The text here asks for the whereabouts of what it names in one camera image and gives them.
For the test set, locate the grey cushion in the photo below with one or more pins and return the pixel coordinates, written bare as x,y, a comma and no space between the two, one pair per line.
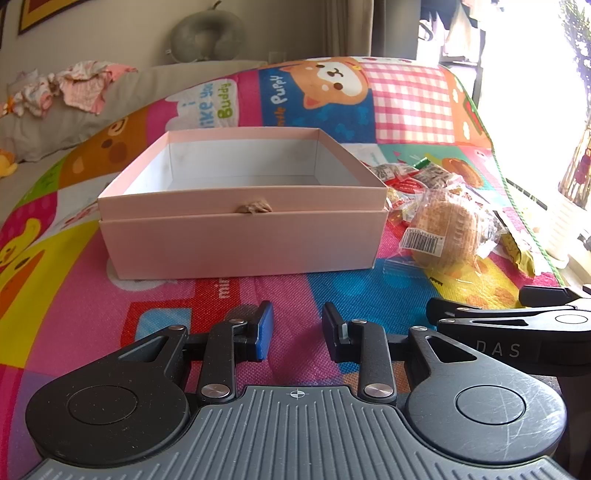
92,124

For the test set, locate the grey printed snack packet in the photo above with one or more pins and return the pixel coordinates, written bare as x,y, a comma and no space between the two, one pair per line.
385,171

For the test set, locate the yellow green snack packet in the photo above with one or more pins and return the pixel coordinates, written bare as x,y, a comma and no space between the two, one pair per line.
522,253

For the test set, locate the yellow plush toy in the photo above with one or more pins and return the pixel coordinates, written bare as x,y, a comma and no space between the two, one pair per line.
6,164

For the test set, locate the bread with barcode label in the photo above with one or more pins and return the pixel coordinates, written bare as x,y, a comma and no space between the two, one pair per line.
445,226

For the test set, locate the beige curtain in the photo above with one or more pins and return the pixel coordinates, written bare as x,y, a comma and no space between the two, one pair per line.
348,27

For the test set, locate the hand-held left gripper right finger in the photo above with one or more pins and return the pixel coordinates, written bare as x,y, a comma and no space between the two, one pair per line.
328,324

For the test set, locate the pink cardboard box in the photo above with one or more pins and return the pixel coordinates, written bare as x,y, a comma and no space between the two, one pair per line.
240,244

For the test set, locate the grey neck pillow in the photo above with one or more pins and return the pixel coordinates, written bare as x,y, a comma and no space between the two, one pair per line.
207,32

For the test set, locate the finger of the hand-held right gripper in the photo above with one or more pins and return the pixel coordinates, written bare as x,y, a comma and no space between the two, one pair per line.
549,295
455,310

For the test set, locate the pile of pink clothes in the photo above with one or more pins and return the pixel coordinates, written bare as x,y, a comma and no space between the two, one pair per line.
78,87

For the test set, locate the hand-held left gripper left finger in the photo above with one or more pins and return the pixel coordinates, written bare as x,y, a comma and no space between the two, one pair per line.
264,334

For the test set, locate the framed wall picture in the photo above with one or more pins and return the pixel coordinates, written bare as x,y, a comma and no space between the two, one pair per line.
44,14

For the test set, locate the colourful printed blanket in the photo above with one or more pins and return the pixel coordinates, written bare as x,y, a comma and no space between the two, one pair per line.
92,277

